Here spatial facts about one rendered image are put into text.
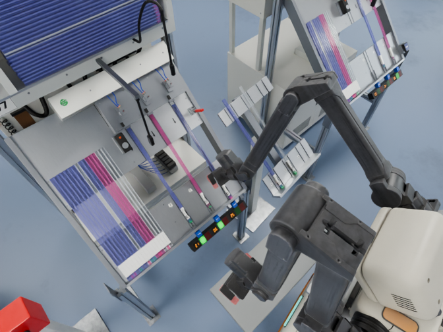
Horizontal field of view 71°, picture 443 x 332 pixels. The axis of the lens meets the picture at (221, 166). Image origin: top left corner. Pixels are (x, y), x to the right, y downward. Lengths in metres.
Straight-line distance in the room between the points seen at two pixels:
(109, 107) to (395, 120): 2.46
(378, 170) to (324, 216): 0.51
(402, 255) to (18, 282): 2.21
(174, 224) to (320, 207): 0.99
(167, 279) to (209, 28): 2.79
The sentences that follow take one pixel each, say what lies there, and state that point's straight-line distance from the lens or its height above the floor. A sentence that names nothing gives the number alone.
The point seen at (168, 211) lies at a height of 0.81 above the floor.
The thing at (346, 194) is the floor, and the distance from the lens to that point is 2.46.
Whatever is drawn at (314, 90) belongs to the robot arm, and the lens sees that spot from 0.84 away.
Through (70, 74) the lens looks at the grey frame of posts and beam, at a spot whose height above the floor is 1.34.
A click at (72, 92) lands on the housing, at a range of 1.24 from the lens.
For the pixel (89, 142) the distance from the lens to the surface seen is 1.30.
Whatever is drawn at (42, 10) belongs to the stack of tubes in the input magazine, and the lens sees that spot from 1.07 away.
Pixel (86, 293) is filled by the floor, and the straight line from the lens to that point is 2.24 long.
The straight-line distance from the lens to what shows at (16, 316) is 1.47.
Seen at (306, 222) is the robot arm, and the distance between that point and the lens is 0.44.
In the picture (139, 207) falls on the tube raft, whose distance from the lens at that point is 1.32.
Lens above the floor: 2.01
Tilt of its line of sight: 56 degrees down
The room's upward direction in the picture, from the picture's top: 2 degrees counter-clockwise
